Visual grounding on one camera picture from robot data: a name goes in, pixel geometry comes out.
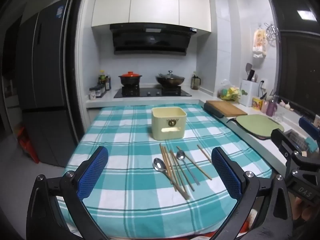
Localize wooden cutting board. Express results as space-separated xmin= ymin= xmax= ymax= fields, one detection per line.
xmin=205 ymin=100 xmax=248 ymax=118

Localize dark glass jar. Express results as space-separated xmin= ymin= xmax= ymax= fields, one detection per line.
xmin=191 ymin=74 xmax=202 ymax=90

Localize dark grey refrigerator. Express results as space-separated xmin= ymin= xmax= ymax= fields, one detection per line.
xmin=15 ymin=0 xmax=78 ymax=167

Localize wok with glass lid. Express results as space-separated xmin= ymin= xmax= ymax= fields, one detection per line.
xmin=155 ymin=70 xmax=186 ymax=89

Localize teal plaid tablecloth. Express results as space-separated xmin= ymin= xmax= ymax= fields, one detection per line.
xmin=56 ymin=104 xmax=273 ymax=240

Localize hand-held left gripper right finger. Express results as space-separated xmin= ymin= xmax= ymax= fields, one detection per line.
xmin=211 ymin=147 xmax=294 ymax=240

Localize white knife holder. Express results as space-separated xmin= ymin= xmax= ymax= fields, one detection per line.
xmin=240 ymin=78 xmax=258 ymax=107

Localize green cutting board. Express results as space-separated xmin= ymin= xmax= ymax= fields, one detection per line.
xmin=227 ymin=114 xmax=285 ymax=140

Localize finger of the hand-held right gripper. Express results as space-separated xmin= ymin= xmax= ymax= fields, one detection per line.
xmin=299 ymin=117 xmax=320 ymax=141
xmin=271 ymin=128 xmax=303 ymax=161

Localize purple cup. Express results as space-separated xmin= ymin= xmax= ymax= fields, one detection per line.
xmin=266 ymin=101 xmax=278 ymax=117

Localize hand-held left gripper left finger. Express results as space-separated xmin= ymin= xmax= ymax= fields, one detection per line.
xmin=26 ymin=145 xmax=109 ymax=240

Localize dark window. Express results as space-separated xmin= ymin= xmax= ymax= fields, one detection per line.
xmin=262 ymin=0 xmax=320 ymax=122

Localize hanging metal steamer rack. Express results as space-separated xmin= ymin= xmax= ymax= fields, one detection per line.
xmin=264 ymin=23 xmax=280 ymax=47

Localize yellow printed box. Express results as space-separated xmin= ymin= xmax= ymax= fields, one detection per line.
xmin=252 ymin=97 xmax=263 ymax=111

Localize white wall cabinets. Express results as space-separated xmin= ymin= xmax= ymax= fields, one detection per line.
xmin=91 ymin=0 xmax=212 ymax=33

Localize plastic bag of sponges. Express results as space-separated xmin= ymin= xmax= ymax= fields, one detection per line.
xmin=217 ymin=79 xmax=242 ymax=102

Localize black range hood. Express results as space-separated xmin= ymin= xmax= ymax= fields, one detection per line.
xmin=109 ymin=23 xmax=198 ymax=56

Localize hanging printed bag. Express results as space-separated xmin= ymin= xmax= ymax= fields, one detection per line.
xmin=252 ymin=28 xmax=268 ymax=58

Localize wooden chopstick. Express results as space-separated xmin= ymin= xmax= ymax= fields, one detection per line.
xmin=170 ymin=150 xmax=190 ymax=200
xmin=159 ymin=143 xmax=174 ymax=185
xmin=163 ymin=146 xmax=177 ymax=192
xmin=167 ymin=152 xmax=186 ymax=196
xmin=172 ymin=152 xmax=195 ymax=192
xmin=176 ymin=146 xmax=212 ymax=180
xmin=196 ymin=144 xmax=212 ymax=163

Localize person's right hand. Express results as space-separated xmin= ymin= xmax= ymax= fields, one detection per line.
xmin=294 ymin=197 xmax=314 ymax=229

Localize cream utensil holder box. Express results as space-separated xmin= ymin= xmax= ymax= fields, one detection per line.
xmin=151 ymin=107 xmax=188 ymax=141

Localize spice jar set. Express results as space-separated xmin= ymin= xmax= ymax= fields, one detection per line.
xmin=89 ymin=86 xmax=107 ymax=101

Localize black gas cooktop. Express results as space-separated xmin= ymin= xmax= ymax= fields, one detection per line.
xmin=113 ymin=87 xmax=193 ymax=99

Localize metal spoon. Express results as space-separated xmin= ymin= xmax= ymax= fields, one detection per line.
xmin=176 ymin=150 xmax=201 ymax=186
xmin=153 ymin=158 xmax=174 ymax=182

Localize black pot with red lid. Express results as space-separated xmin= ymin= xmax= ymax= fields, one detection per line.
xmin=118 ymin=71 xmax=143 ymax=87

